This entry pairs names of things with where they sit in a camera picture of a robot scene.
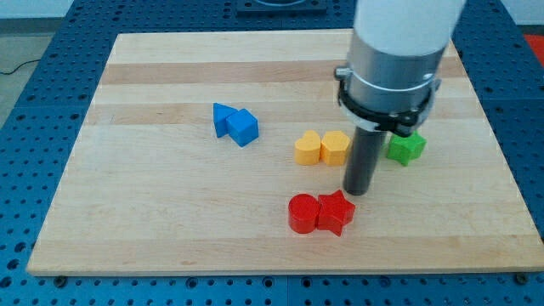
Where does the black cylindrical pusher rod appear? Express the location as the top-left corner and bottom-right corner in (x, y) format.
(343, 127), (387, 196)

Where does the blue triangle block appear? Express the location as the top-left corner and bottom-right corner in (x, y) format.
(212, 103), (237, 138)

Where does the black cable on floor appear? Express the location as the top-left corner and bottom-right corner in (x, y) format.
(0, 58), (42, 77)

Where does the red object at edge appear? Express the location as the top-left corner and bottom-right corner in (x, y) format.
(524, 34), (544, 65)

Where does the green star block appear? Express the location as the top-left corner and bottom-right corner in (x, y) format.
(386, 132), (427, 167)

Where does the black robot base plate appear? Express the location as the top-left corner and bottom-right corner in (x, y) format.
(235, 0), (327, 16)

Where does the red star block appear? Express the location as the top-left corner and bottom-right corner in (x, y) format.
(316, 190), (355, 236)

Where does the blue cube block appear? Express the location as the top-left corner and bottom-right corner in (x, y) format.
(226, 109), (259, 147)

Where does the red cylinder block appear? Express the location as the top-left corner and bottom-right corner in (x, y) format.
(288, 194), (320, 234)

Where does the yellow heart block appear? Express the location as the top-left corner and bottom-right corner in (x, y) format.
(294, 130), (321, 166)

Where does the light wooden board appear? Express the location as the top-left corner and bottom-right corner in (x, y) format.
(26, 30), (543, 276)

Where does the yellow hexagon block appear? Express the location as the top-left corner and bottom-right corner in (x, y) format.
(320, 130), (351, 166)

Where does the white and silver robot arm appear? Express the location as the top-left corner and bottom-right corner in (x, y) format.
(334, 0), (466, 196)

